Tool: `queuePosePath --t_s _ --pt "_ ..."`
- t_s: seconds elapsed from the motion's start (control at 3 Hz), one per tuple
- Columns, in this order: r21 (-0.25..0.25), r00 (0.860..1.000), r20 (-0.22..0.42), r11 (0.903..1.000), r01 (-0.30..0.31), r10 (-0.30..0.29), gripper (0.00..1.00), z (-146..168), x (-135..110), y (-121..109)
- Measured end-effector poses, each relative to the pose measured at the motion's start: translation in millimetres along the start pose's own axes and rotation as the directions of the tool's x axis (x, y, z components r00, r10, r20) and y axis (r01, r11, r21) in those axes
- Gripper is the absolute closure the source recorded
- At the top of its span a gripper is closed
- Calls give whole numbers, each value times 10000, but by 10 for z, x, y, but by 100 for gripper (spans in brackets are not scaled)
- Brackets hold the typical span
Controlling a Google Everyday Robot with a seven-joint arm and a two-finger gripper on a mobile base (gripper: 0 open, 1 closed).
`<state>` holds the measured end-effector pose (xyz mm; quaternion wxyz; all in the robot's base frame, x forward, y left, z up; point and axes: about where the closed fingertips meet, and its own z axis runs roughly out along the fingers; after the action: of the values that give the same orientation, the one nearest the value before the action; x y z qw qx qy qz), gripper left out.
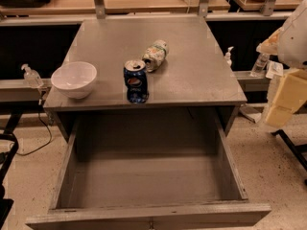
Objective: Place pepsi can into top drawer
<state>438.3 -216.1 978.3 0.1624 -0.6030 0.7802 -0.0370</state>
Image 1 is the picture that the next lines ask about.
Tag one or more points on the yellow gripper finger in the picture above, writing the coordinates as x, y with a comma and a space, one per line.
290, 96

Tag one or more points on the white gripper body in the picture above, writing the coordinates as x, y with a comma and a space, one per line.
295, 43

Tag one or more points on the blue pepsi can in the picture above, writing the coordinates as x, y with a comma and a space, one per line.
135, 78

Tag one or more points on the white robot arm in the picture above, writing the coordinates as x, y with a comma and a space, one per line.
293, 45

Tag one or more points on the green white crushed can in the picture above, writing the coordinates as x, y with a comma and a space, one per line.
155, 55

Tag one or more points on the open top drawer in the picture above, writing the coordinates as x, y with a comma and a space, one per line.
154, 169

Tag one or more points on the clear water bottle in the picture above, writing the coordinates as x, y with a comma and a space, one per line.
259, 64

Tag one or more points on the plastic wipes packet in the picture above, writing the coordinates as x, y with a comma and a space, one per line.
274, 69

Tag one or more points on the small white pump bottle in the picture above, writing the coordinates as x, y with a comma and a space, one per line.
227, 56

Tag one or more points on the black stand leg right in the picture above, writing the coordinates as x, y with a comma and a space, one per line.
298, 151

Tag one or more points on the grey metal cabinet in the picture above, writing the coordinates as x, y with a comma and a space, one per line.
185, 66

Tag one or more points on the white bowl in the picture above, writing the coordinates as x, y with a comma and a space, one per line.
75, 80

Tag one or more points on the left hand sanitizer bottle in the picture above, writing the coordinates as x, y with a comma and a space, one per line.
32, 77

